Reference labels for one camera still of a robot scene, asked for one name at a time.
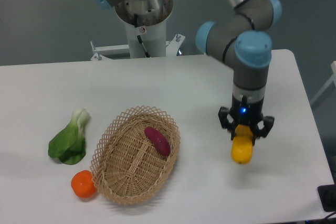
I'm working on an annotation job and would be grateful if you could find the black device at table edge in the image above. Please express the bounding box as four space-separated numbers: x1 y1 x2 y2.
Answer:
317 184 335 212

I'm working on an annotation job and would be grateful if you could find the green bok choy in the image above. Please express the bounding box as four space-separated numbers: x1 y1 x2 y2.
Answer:
48 108 90 165

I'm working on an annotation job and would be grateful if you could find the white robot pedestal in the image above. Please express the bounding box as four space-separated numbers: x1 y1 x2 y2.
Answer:
89 0 184 61

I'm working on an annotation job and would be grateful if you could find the woven wicker basket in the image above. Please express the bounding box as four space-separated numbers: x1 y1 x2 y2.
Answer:
90 105 180 205

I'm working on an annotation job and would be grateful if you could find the black cable on pedestal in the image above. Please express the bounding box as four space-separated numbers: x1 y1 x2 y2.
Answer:
133 14 151 58

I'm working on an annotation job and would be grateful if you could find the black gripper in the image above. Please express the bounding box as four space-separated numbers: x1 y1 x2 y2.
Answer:
218 96 275 146

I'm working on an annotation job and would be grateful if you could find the purple sweet potato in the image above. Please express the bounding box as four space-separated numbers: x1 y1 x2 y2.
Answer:
144 126 171 156

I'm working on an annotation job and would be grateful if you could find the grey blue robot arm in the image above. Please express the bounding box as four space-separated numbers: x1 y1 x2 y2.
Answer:
96 0 282 141

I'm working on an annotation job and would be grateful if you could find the white frame at right edge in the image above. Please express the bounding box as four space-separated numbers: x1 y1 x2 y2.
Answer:
310 61 335 111

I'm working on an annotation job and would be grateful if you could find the orange tangerine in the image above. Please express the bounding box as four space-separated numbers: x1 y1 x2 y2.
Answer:
71 170 97 198

